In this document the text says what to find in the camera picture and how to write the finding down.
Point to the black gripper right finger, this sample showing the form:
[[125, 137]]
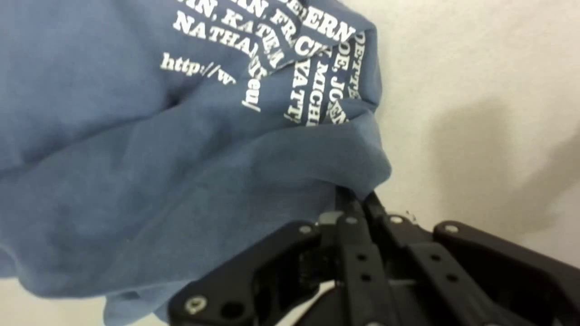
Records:
[[482, 277]]

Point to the blue printed t-shirt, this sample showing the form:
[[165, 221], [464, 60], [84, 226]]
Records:
[[151, 168]]

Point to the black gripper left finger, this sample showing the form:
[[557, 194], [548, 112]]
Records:
[[272, 282]]

